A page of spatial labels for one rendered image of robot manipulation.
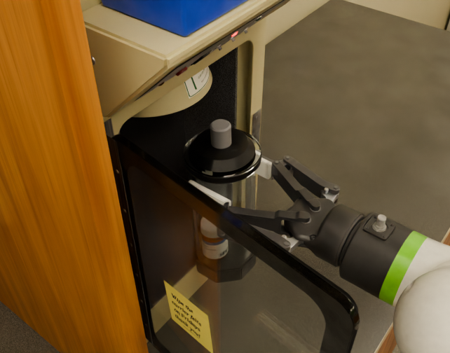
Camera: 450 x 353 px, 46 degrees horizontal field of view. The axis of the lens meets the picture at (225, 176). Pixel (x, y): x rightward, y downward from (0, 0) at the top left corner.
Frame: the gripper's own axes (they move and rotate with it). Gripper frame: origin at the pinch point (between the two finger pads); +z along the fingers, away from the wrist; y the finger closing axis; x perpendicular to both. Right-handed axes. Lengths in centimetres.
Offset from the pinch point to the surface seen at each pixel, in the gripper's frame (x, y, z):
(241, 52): -12.3, -11.9, 6.0
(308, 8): 27, -106, 47
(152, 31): -30.2, 15.5, -4.6
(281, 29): 28, -90, 47
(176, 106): -11.6, 3.1, 5.3
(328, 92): 27, -65, 16
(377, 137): 27, -56, -2
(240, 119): -0.3, -11.9, 6.1
